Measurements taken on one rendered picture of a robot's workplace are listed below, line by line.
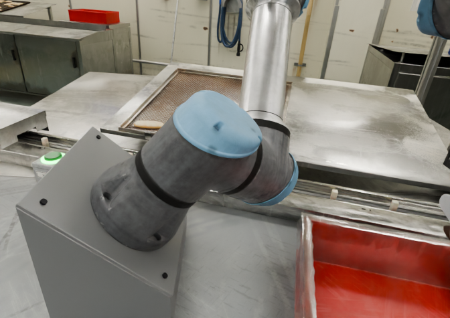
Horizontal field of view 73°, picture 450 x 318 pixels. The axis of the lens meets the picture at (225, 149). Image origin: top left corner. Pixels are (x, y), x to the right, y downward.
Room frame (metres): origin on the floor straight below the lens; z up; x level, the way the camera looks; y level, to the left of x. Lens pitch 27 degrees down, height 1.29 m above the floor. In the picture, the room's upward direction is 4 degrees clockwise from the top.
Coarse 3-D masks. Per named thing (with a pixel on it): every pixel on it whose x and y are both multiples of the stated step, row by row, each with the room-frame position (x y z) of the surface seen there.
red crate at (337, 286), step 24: (336, 264) 0.44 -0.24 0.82; (336, 288) 0.38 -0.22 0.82; (360, 288) 0.39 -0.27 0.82; (384, 288) 0.39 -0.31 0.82; (408, 288) 0.40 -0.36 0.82; (432, 288) 0.40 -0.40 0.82; (336, 312) 0.34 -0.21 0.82; (360, 312) 0.34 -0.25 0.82; (384, 312) 0.34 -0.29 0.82; (408, 312) 0.35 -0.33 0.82; (432, 312) 0.35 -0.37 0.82
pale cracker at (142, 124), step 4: (136, 124) 0.89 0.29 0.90; (140, 124) 0.89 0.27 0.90; (144, 124) 0.88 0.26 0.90; (148, 124) 0.89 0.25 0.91; (152, 124) 0.89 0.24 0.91; (156, 124) 0.89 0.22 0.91; (160, 124) 0.89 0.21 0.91; (148, 128) 0.88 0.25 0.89; (152, 128) 0.88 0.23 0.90; (156, 128) 0.88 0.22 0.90
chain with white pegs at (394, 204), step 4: (44, 140) 0.80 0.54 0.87; (44, 144) 0.80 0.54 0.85; (48, 144) 0.81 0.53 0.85; (60, 148) 0.81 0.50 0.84; (332, 192) 0.63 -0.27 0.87; (336, 192) 0.63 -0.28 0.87; (332, 196) 0.63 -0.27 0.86; (336, 196) 0.63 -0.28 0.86; (340, 200) 0.64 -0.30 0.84; (392, 200) 0.61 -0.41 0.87; (392, 204) 0.60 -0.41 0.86; (396, 204) 0.60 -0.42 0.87; (384, 208) 0.62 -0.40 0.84; (392, 208) 0.60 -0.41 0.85; (396, 208) 0.60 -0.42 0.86; (404, 212) 0.60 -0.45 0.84; (448, 220) 0.58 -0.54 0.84
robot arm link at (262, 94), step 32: (256, 0) 0.68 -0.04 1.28; (288, 0) 0.67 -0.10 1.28; (256, 32) 0.63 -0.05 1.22; (288, 32) 0.64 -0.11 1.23; (256, 64) 0.57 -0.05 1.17; (256, 96) 0.52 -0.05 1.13; (288, 128) 0.49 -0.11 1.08; (288, 160) 0.46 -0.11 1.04; (256, 192) 0.40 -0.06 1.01; (288, 192) 0.44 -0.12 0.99
